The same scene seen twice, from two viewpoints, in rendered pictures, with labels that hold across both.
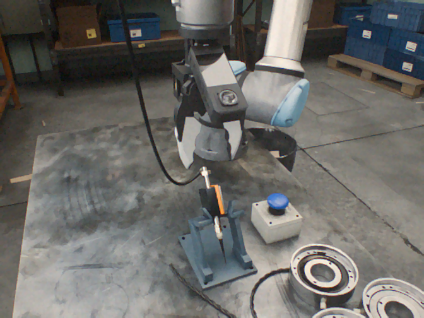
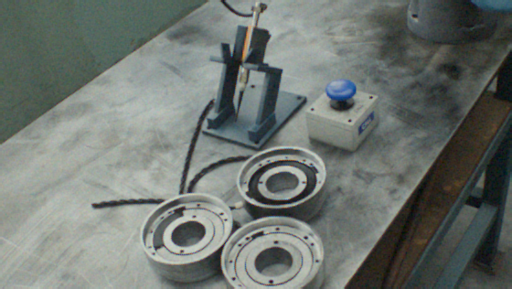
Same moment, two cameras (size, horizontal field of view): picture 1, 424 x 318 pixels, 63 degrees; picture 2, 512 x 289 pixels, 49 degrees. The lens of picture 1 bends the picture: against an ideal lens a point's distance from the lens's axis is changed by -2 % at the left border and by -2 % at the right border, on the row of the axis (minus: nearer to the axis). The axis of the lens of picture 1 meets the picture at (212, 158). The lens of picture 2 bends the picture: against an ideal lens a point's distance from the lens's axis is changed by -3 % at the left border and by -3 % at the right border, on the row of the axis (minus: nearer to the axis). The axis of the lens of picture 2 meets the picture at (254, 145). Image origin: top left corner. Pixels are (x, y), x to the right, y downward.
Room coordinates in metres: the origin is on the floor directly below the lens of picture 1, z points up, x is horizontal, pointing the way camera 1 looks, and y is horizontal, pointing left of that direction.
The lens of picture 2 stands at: (0.15, -0.61, 1.29)
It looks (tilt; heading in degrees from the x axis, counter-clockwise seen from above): 39 degrees down; 64
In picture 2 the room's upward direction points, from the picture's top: 12 degrees counter-clockwise
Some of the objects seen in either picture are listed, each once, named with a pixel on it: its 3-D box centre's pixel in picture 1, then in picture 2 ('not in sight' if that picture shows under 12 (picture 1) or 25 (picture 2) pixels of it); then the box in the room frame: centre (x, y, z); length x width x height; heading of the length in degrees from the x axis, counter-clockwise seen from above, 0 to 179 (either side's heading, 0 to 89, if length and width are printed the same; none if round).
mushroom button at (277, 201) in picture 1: (277, 208); (341, 100); (0.52, -0.12, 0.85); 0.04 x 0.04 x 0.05
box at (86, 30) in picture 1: (78, 23); not in sight; (3.65, 1.33, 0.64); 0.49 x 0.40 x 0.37; 115
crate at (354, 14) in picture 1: (352, 13); not in sight; (4.80, -1.81, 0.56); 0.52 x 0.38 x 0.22; 107
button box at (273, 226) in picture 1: (274, 216); (345, 113); (0.53, -0.12, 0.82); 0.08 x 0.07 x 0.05; 20
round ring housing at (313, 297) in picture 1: (322, 276); (282, 187); (0.38, -0.18, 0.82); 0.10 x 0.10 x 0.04
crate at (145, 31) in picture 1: (133, 27); not in sight; (3.86, 0.83, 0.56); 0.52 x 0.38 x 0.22; 107
